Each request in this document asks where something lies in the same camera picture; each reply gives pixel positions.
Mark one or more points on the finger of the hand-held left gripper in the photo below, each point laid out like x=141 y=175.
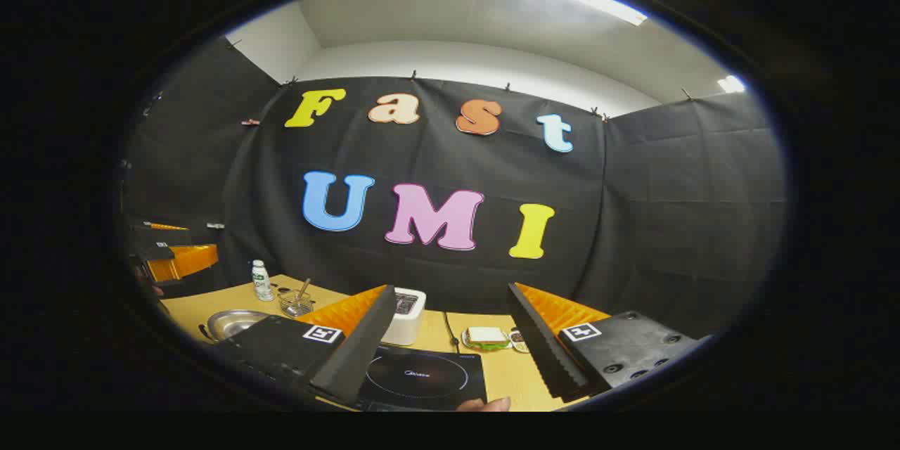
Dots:
x=186 y=260
x=158 y=235

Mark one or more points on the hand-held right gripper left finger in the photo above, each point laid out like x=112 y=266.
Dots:
x=358 y=351

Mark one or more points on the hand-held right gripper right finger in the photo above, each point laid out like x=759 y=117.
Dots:
x=541 y=344

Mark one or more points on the black induction cooktop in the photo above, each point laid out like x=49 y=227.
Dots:
x=422 y=376

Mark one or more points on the small dish of food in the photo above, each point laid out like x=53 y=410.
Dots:
x=519 y=341

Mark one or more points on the sandwich with green lettuce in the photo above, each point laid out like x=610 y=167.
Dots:
x=486 y=336

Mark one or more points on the white toaster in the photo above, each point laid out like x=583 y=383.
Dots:
x=411 y=323

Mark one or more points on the white drink bottle green label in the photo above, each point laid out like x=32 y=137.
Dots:
x=261 y=281

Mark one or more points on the wooden stick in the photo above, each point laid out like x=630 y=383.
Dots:
x=304 y=288

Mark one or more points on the small ceiling light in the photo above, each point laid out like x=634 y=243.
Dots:
x=731 y=84

